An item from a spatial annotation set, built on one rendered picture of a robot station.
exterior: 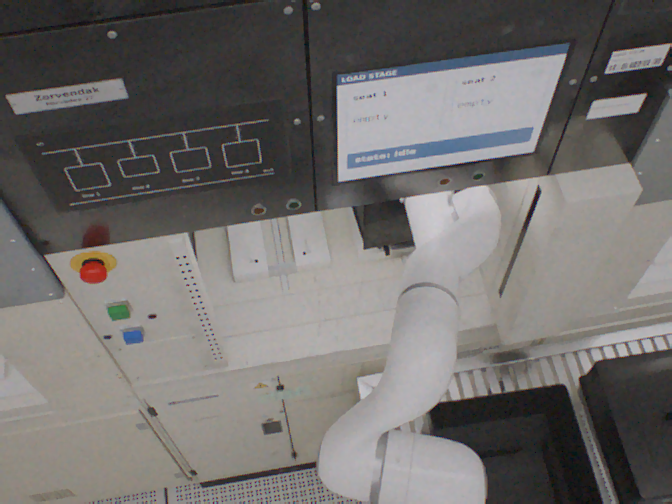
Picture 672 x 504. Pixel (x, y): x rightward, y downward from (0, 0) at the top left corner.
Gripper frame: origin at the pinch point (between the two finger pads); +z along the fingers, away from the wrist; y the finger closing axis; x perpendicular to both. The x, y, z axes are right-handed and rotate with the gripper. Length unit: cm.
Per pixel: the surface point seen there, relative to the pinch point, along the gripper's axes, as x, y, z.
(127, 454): -76, -71, -31
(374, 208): -11.2, -7.9, -11.6
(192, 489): -122, -63, -30
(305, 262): -31.3, -21.9, -9.7
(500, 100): 38.0, 3.1, -30.0
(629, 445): -35, 34, -59
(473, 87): 41, -1, -30
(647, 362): -35, 44, -43
